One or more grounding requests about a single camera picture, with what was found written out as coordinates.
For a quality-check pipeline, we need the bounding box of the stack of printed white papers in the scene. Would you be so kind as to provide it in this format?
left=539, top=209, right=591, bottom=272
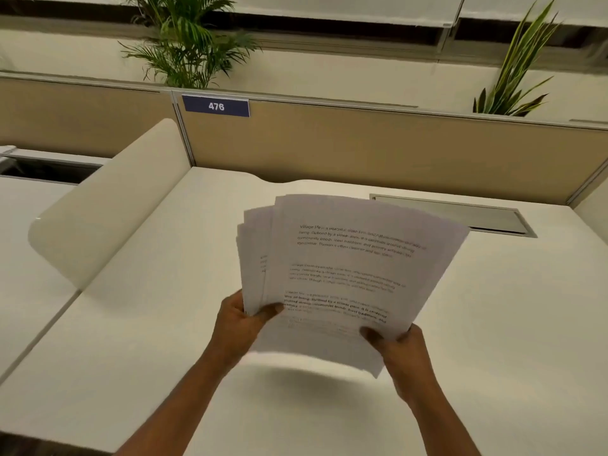
left=236, top=194, right=471, bottom=378

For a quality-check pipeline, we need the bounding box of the person's right forearm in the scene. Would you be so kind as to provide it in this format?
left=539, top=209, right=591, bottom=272
left=402, top=378, right=493, bottom=456

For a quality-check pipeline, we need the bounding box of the cream curved desk divider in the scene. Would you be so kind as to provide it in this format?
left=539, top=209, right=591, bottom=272
left=28, top=118, right=194, bottom=291

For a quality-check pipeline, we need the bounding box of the person's left forearm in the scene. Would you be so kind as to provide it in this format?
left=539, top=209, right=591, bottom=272
left=115, top=347, right=249, bottom=456

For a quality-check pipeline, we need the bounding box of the green palm plant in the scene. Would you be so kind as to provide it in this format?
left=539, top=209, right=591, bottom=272
left=118, top=0, right=262, bottom=90

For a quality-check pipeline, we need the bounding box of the green snake plant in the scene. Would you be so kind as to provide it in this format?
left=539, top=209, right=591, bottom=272
left=472, top=0, right=563, bottom=117

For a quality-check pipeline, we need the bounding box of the person's left hand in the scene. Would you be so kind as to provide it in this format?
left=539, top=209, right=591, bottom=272
left=210, top=289, right=285, bottom=364

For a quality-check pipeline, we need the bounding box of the grey desk cable hatch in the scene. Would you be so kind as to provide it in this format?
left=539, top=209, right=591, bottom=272
left=370, top=194, right=538, bottom=238

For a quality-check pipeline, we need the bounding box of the white roller window blind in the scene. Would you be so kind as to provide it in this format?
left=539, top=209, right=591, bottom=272
left=209, top=0, right=466, bottom=28
left=457, top=0, right=608, bottom=29

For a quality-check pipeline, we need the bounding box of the beige partition panel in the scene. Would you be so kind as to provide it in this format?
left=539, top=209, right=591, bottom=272
left=173, top=89, right=608, bottom=206
left=0, top=72, right=179, bottom=160

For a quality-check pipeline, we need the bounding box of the person's right hand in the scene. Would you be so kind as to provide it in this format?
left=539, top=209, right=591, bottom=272
left=359, top=324, right=433, bottom=407

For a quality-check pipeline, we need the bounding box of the blue number sign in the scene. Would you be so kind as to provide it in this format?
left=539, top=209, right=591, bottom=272
left=182, top=95, right=250, bottom=118

